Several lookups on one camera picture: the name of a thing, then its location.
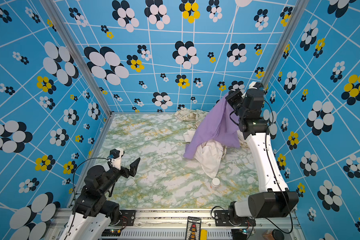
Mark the purple cloth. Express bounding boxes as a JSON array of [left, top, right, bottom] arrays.
[[183, 94, 241, 159]]

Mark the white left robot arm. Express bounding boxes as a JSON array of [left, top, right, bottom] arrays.
[[60, 158, 141, 240]]

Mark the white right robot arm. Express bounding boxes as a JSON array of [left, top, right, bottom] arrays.
[[226, 82, 299, 226]]

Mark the star patterned cream cloth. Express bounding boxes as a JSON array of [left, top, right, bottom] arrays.
[[175, 108, 209, 121]]

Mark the plain cream white cloth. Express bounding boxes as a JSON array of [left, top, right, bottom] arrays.
[[184, 140, 227, 179]]

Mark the clear bottle white cap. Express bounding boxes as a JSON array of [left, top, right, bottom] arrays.
[[210, 178, 221, 190]]

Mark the black terminal strip board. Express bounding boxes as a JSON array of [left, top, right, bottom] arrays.
[[185, 217, 202, 240]]

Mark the yellow block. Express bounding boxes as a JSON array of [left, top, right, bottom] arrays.
[[200, 229, 208, 240]]

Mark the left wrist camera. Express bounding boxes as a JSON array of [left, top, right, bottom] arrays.
[[107, 149, 125, 170]]

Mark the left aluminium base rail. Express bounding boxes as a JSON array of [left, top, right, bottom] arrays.
[[67, 112, 116, 208]]

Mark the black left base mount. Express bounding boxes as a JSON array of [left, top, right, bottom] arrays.
[[116, 210, 136, 227]]

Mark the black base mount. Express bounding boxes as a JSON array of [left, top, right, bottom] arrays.
[[116, 210, 136, 227], [210, 206, 257, 228]]

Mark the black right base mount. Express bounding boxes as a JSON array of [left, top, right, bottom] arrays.
[[210, 206, 257, 228]]

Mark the right aluminium corner post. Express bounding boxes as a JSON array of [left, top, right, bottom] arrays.
[[261, 0, 309, 88]]

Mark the aluminium corner post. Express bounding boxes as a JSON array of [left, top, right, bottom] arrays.
[[40, 1, 112, 118], [261, 0, 309, 88]]

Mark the front aluminium frame rail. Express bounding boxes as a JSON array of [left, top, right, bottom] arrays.
[[43, 209, 306, 240]]

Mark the left aluminium corner post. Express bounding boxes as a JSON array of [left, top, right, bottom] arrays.
[[40, 1, 112, 118]]

